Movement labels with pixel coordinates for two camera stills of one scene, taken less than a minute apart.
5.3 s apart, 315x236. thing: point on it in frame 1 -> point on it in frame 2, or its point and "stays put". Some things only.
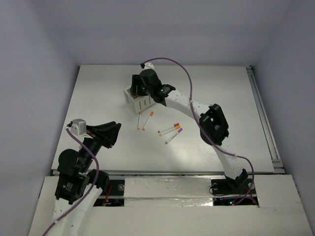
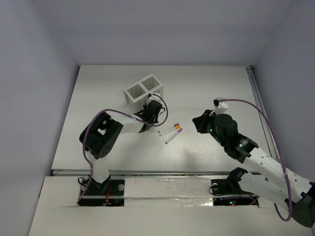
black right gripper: x=137 y=80 -> x=201 y=121
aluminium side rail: x=278 y=167 stays put
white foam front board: x=182 y=206 stays put
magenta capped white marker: x=179 y=131 stays put
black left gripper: x=103 y=135 -> x=149 y=117
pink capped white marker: x=168 y=128 stays put
